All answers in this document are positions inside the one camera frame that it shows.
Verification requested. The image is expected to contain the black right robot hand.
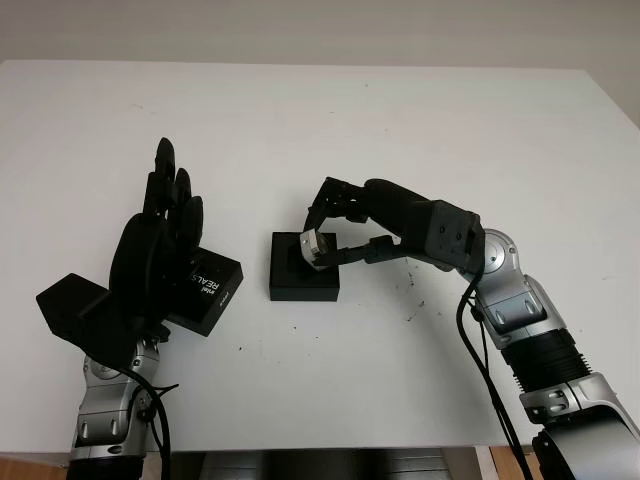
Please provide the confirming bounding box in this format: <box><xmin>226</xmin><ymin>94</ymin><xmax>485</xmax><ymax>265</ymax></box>
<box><xmin>301</xmin><ymin>175</ymin><xmax>437</xmax><ymax>274</ymax></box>

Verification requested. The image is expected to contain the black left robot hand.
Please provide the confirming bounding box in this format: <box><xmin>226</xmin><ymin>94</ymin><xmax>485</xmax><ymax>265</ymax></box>
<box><xmin>110</xmin><ymin>137</ymin><xmax>205</xmax><ymax>346</ymax></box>

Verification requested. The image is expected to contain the black RealSense box lid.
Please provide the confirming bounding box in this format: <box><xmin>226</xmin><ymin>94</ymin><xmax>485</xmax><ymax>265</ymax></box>
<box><xmin>167</xmin><ymin>248</ymin><xmax>245</xmax><ymax>337</ymax></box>

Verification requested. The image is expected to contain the small silver depth camera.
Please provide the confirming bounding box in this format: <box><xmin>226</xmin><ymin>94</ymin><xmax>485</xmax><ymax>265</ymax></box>
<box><xmin>298</xmin><ymin>228</ymin><xmax>334</xmax><ymax>271</ymax></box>

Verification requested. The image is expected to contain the dark grey robot torso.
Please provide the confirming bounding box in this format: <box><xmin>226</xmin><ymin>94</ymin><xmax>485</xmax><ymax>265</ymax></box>
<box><xmin>172</xmin><ymin>449</ymin><xmax>476</xmax><ymax>480</ymax></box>

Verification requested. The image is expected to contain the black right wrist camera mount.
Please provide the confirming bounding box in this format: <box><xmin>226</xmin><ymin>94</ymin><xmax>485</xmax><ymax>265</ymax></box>
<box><xmin>422</xmin><ymin>199</ymin><xmax>485</xmax><ymax>274</ymax></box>

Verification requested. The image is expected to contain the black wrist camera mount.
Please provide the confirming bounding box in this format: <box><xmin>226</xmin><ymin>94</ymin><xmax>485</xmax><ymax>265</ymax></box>
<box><xmin>35</xmin><ymin>272</ymin><xmax>146</xmax><ymax>361</ymax></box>
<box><xmin>422</xmin><ymin>199</ymin><xmax>485</xmax><ymax>274</ymax></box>

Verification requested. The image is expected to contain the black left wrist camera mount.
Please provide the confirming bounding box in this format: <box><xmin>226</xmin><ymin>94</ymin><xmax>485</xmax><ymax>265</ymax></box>
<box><xmin>35</xmin><ymin>272</ymin><xmax>146</xmax><ymax>361</ymax></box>

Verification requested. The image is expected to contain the black camera box base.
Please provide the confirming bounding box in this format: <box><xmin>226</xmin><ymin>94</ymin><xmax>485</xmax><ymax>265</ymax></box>
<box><xmin>268</xmin><ymin>231</ymin><xmax>342</xmax><ymax>303</ymax></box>

